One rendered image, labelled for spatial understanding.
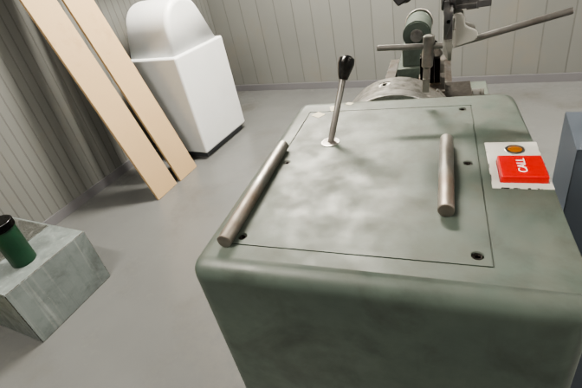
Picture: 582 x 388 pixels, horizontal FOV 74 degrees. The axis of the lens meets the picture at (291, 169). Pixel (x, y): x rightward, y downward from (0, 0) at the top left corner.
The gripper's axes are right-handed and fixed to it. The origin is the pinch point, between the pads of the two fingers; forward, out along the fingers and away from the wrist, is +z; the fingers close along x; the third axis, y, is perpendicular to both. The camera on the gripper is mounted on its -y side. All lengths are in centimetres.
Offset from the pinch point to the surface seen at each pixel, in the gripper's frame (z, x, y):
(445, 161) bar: 8.4, -27.1, -0.6
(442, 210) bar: 9.4, -37.8, -1.3
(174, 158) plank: 117, 158, -212
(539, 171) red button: 9.4, -28.5, 11.7
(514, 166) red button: 9.4, -27.1, 8.8
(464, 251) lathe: 10.6, -44.2, 1.0
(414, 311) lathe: 14, -51, -5
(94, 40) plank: 12, 159, -242
